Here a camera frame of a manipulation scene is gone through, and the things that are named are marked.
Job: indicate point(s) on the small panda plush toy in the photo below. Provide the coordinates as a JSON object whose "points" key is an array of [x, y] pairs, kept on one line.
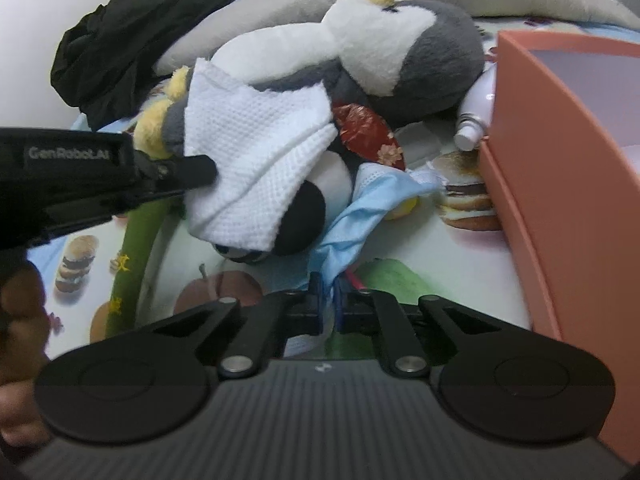
{"points": [[305, 210]]}

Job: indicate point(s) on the green printed strip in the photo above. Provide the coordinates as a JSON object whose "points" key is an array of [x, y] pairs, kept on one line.
{"points": [[135, 250]]}

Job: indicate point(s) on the grey penguin plush toy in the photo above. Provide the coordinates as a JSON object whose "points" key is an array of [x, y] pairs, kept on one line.
{"points": [[430, 60]]}

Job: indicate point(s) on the black jacket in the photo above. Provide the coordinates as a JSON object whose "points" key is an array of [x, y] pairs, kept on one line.
{"points": [[125, 45]]}

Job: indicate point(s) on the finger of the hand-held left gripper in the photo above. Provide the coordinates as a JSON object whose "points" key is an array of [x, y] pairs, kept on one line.
{"points": [[190, 170]]}

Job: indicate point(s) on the pink cardboard box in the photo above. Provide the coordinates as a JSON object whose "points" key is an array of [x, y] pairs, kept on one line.
{"points": [[565, 210]]}

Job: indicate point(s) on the red foil packet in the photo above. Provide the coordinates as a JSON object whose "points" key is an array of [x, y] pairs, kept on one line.
{"points": [[362, 130]]}

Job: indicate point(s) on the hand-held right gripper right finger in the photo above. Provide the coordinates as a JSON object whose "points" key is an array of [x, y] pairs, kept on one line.
{"points": [[338, 310]]}

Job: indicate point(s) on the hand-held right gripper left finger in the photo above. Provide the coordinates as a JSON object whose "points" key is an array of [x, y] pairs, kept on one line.
{"points": [[315, 310]]}

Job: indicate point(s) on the white plastic bottle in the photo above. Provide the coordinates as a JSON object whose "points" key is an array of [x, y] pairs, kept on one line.
{"points": [[475, 110]]}

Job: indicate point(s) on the person's left hand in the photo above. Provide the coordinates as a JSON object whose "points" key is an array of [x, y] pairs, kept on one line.
{"points": [[20, 340]]}

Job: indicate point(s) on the blue face mask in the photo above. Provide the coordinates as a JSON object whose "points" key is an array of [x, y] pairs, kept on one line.
{"points": [[360, 215]]}

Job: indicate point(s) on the white waffle towel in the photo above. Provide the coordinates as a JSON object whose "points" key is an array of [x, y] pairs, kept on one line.
{"points": [[260, 160]]}

